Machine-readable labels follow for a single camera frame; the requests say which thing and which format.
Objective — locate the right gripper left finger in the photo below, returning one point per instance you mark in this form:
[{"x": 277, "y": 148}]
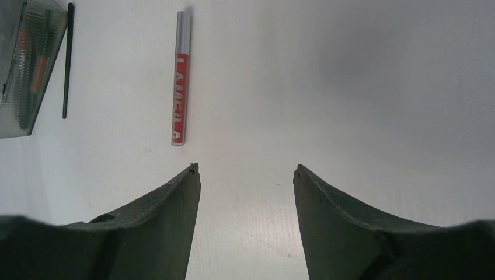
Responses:
[{"x": 148, "y": 238}]

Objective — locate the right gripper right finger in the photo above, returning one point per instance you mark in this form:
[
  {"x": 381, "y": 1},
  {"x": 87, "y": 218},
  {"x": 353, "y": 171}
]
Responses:
[{"x": 345, "y": 238}]

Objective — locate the orange lip gloss tube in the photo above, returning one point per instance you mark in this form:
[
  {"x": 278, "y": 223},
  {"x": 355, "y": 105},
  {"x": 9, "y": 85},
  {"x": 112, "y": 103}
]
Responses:
[{"x": 39, "y": 73}]

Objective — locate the red lip gloss tube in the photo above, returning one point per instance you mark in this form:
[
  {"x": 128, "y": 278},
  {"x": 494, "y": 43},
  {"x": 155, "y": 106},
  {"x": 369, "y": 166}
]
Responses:
[{"x": 181, "y": 77}]

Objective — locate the clear acrylic organizer box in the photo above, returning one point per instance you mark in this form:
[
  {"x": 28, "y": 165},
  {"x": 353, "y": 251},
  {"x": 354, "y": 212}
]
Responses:
[{"x": 28, "y": 29}]

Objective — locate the long thin black brush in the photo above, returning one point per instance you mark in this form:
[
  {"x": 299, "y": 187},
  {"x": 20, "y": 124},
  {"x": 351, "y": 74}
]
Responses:
[{"x": 68, "y": 57}]

